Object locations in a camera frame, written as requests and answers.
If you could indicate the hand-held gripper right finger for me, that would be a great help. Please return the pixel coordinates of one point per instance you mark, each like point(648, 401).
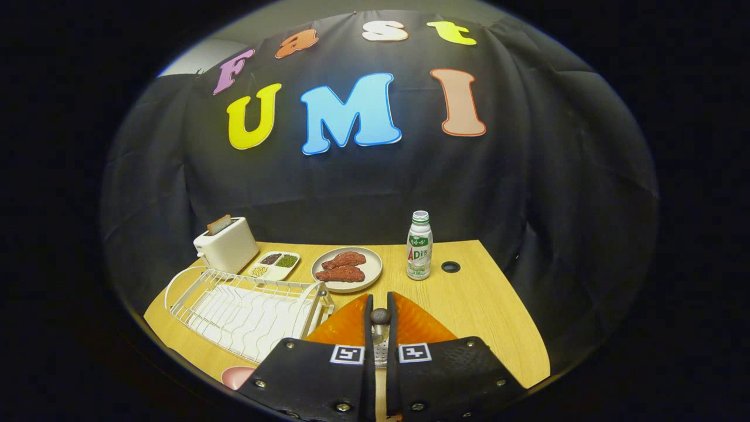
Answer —
point(451, 375)

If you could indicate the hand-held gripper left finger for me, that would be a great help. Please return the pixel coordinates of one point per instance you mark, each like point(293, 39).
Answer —
point(304, 381)

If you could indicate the pink plate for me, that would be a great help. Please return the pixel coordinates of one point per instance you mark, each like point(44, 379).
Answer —
point(237, 378)

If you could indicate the beige round plate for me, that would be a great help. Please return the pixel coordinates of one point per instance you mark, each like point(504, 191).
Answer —
point(372, 264)

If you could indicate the white drip tray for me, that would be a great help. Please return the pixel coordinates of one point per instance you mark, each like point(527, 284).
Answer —
point(252, 319)

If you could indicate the cream divided tray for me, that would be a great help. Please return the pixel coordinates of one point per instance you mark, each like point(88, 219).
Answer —
point(281, 272)

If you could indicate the red meat piece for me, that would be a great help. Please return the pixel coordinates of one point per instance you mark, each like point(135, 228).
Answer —
point(340, 274)
point(345, 259)

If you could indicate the pile of yellow beans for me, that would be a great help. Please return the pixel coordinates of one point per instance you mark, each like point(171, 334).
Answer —
point(259, 271)

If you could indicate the pile of green beans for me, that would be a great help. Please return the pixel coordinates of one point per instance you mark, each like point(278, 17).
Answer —
point(287, 261)

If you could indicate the white drink bottle green label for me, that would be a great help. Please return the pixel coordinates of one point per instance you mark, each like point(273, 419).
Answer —
point(419, 252)

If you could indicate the pile of brown beans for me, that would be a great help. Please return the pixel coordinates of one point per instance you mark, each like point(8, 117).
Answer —
point(270, 258)

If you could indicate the white toaster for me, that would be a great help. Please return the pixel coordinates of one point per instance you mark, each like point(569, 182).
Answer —
point(231, 249)

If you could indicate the brown toast slice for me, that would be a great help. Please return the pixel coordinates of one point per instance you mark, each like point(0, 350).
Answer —
point(219, 224)

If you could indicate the black backdrop cloth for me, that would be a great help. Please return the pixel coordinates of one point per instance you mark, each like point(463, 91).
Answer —
point(351, 187)

